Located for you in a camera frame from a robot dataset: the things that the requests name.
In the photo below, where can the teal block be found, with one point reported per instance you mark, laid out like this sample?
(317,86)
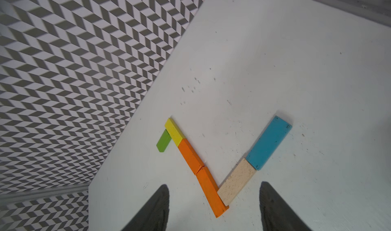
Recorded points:
(268,142)

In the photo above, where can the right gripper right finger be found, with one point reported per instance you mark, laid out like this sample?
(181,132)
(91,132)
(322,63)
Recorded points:
(276,214)

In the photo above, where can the orange block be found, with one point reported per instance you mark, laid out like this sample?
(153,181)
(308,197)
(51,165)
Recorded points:
(191,157)
(210,190)

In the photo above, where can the green small block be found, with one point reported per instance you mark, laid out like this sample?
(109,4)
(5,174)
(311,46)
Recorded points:
(163,141)

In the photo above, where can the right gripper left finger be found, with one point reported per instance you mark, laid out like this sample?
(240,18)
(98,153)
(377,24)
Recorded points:
(154,214)

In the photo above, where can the natural wood block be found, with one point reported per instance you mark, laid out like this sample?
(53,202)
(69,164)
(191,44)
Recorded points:
(236,181)

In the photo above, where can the yellow block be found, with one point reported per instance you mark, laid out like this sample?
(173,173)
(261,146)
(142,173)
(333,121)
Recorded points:
(174,131)

